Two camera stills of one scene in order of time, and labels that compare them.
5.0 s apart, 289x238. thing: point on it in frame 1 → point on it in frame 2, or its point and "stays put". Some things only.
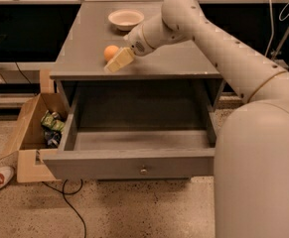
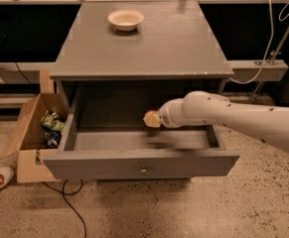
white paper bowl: x=125 y=20 stays put
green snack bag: x=51 y=120 stays put
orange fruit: x=109 y=52 → x=149 y=113
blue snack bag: x=52 y=138 stays put
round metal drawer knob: x=143 y=171 stays put
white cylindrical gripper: x=136 y=41 → x=166 y=117
